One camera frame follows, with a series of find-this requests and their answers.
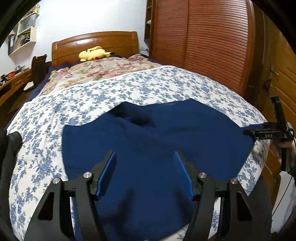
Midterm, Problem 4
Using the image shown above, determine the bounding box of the navy blue suit jacket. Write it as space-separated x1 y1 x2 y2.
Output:
62 99 254 240

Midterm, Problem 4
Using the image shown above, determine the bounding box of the person right hand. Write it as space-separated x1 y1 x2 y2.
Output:
271 138 295 165

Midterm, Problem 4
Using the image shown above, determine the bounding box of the wooden room door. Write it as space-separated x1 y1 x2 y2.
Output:
262 15 295 128

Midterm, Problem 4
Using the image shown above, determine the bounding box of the black garment pile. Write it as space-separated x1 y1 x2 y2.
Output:
1 129 22 240

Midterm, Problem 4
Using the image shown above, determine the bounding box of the blue floral white bedsheet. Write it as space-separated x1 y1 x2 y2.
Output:
7 66 265 240

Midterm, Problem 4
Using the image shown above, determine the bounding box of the louvered wooden wardrobe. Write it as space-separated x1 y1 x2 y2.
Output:
145 1 255 95

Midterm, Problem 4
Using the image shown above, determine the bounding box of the wooden desk with cabinets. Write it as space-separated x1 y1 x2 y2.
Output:
0 68 31 106

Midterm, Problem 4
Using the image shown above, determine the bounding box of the pink floral quilt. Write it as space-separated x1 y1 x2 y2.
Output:
39 54 161 95

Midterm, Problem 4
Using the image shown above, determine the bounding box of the red bowl on desk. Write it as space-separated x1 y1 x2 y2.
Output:
7 71 16 79

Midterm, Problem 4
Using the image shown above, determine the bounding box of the dark wooden chair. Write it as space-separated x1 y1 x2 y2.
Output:
23 54 47 91

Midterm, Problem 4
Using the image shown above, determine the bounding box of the yellow Pikachu plush toy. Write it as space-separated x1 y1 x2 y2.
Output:
78 46 113 62

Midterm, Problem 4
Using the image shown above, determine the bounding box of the wooden bed headboard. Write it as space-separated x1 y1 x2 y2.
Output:
52 31 139 66

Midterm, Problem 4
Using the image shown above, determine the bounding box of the white wall shelf unit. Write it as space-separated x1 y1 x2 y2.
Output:
8 4 40 55

